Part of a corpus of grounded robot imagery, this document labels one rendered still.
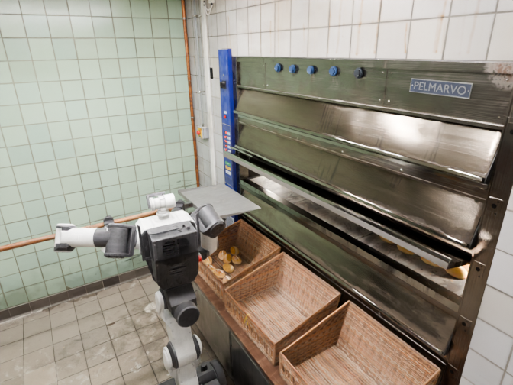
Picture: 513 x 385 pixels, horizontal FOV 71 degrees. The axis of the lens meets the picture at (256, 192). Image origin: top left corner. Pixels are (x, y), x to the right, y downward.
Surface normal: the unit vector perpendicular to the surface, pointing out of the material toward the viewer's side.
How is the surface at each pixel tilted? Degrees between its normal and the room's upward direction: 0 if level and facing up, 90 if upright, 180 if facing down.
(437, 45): 90
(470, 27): 90
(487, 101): 90
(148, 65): 90
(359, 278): 72
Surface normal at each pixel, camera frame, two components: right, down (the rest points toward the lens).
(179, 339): 0.50, 0.04
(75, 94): 0.53, 0.31
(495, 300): -0.85, 0.21
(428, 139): -0.80, -0.14
